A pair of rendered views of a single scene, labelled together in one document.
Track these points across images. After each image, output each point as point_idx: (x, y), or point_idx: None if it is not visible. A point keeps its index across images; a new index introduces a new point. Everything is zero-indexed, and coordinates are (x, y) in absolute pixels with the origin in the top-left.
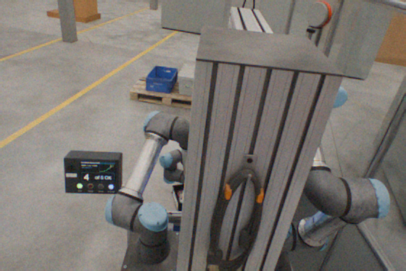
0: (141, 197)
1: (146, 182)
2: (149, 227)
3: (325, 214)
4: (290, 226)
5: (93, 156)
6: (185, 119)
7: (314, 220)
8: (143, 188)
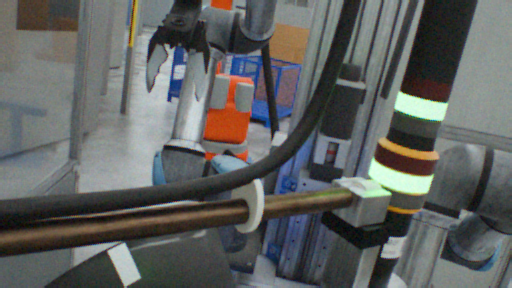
0: (452, 224)
1: (461, 221)
2: None
3: (214, 81)
4: (216, 155)
5: None
6: (466, 150)
7: (208, 111)
8: (458, 225)
